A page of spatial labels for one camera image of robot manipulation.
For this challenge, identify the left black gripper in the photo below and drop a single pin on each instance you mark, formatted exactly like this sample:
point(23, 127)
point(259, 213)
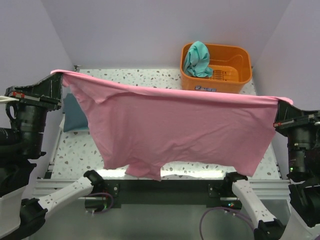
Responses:
point(47, 92)

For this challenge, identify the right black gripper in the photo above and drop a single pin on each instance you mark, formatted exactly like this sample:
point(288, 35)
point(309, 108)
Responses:
point(288, 114)

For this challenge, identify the pink t-shirt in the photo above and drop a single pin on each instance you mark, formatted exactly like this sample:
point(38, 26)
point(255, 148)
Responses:
point(142, 129)

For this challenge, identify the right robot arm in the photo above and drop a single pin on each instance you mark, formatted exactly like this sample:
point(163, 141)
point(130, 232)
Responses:
point(304, 193)

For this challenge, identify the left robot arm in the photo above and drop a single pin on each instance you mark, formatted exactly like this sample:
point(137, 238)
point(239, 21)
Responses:
point(27, 108)

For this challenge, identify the folded dark blue t-shirt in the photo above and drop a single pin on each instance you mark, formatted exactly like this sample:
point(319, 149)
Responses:
point(74, 117)

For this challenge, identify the orange plastic basket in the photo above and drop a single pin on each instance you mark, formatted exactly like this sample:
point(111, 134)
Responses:
point(231, 70)

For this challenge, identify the teal t-shirt in basket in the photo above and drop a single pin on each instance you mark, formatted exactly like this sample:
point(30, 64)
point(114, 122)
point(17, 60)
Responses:
point(196, 61)

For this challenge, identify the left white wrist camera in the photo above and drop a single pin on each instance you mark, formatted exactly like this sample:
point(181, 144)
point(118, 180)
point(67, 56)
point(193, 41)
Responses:
point(7, 99)

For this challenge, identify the aluminium table frame rail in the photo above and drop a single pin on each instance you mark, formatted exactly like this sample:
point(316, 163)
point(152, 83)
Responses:
point(49, 144)

